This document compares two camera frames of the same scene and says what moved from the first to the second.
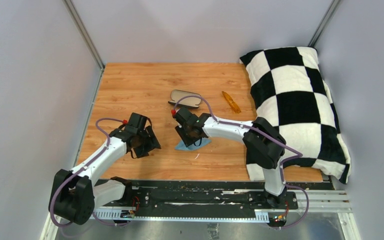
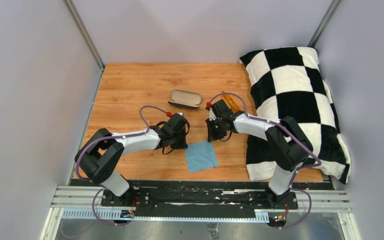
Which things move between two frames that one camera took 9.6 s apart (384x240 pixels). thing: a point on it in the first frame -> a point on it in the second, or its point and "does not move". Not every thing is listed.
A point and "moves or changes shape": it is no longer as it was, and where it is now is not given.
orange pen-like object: (232, 103) does not move
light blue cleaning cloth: (200, 143) moves or changes shape
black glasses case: (190, 102) does not move
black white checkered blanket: (290, 95) does not move
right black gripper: (180, 130) -> (212, 135)
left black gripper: (152, 143) -> (183, 144)
